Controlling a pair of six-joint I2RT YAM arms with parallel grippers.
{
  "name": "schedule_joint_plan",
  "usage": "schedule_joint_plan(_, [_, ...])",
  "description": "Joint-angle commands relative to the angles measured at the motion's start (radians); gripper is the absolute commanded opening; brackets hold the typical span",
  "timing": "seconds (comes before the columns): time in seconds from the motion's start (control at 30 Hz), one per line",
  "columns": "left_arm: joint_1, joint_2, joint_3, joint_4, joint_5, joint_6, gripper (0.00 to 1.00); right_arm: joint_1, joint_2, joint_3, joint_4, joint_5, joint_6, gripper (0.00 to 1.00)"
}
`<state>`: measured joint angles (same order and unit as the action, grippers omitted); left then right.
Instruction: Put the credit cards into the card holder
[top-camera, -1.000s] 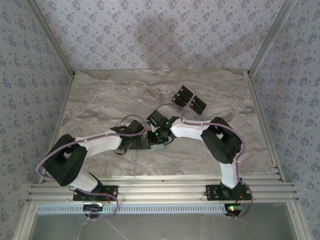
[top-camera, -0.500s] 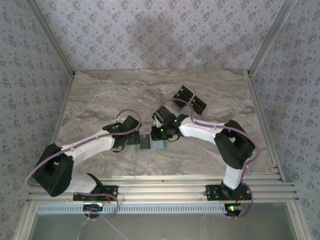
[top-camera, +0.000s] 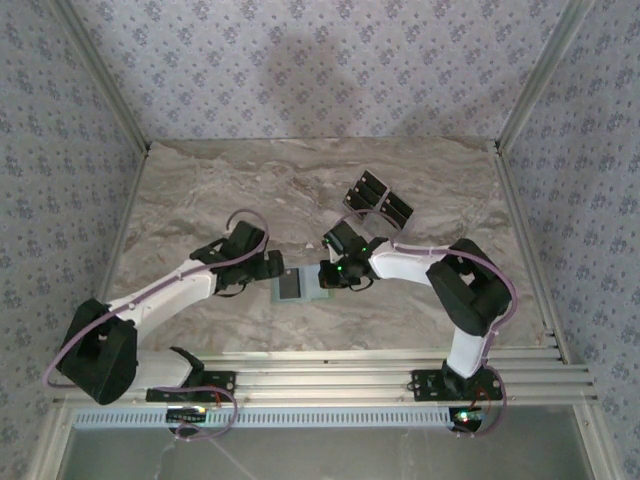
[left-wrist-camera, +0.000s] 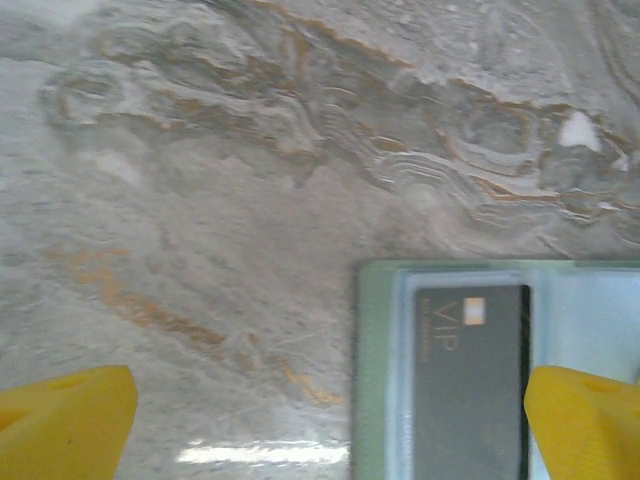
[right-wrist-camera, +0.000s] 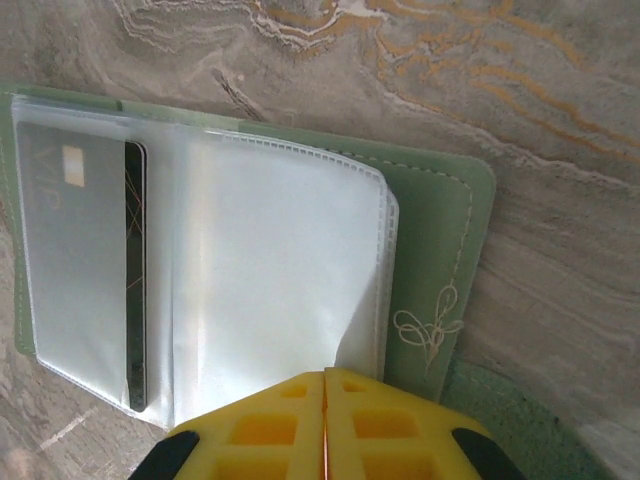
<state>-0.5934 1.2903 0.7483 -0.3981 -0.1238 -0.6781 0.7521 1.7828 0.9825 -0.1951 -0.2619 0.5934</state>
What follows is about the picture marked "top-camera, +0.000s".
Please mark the grey metal lower panel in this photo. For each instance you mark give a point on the grey metal lower panel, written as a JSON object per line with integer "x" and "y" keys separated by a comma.
{"x": 350, "y": 455}

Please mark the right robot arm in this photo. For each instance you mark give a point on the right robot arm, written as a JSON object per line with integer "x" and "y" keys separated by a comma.
{"x": 400, "y": 265}

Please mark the aluminium table side rail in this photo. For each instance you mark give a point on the aluminium table side rail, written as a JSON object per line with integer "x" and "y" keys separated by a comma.
{"x": 530, "y": 250}
{"x": 120, "y": 250}

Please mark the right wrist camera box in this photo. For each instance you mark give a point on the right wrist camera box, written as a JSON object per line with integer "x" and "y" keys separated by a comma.
{"x": 342, "y": 236}

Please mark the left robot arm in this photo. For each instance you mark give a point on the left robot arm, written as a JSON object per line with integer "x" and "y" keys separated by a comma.
{"x": 165, "y": 300}

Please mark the aluminium extrusion base rails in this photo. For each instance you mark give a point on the aluminium extrusion base rails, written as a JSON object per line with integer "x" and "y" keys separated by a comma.
{"x": 325, "y": 380}

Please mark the green card holder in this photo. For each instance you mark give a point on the green card holder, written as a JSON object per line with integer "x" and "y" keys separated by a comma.
{"x": 307, "y": 285}

